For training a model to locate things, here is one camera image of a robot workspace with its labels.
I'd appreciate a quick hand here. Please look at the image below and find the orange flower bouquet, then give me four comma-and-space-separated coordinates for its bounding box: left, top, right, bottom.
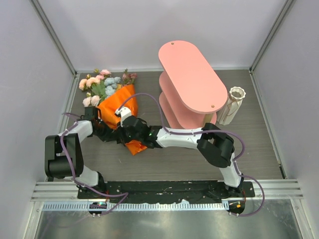
79, 69, 147, 155

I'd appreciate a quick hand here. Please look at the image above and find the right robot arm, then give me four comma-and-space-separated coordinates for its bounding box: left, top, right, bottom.
117, 116, 243, 197

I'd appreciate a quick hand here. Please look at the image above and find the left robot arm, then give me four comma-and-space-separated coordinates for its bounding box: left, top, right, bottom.
44, 119, 117, 199

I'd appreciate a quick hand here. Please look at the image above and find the white ribbed ceramic vase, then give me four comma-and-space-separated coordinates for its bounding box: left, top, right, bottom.
217, 87, 246, 125

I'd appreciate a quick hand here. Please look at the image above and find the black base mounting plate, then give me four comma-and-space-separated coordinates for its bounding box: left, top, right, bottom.
77, 180, 255, 204

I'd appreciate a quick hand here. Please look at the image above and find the pink three-tier shelf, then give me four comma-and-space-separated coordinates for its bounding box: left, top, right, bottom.
158, 40, 228, 129

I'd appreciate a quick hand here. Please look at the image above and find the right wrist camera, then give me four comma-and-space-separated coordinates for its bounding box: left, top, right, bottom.
115, 107, 132, 126

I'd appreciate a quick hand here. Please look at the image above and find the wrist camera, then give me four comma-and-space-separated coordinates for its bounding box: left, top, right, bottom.
80, 106, 102, 121
115, 107, 132, 126

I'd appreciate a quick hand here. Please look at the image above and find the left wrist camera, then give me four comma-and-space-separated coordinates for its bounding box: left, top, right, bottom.
80, 106, 102, 121

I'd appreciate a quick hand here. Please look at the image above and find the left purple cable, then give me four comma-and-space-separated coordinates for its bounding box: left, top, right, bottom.
61, 112, 129, 216

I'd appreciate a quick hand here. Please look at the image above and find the purple cable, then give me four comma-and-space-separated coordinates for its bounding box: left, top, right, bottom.
117, 92, 266, 218
61, 112, 129, 216

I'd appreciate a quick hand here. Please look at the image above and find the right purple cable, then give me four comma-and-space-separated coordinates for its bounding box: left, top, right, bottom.
117, 92, 266, 218

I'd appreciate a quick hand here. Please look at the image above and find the white slotted cable duct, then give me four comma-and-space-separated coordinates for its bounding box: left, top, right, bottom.
42, 201, 229, 212

